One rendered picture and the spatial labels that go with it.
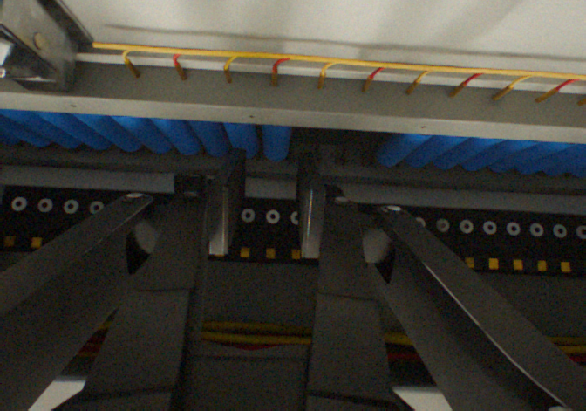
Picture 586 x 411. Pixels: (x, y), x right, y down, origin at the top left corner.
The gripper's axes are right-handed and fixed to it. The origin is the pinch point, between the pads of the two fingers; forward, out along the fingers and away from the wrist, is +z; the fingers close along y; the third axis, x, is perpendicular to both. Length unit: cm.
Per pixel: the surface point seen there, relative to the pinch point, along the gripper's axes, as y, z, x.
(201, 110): -3.3, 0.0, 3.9
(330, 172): 4.5, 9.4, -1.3
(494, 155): 14.0, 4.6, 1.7
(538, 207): 22.6, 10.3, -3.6
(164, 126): -6.1, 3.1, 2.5
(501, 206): 19.5, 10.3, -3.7
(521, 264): 20.9, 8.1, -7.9
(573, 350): 24.8, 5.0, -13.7
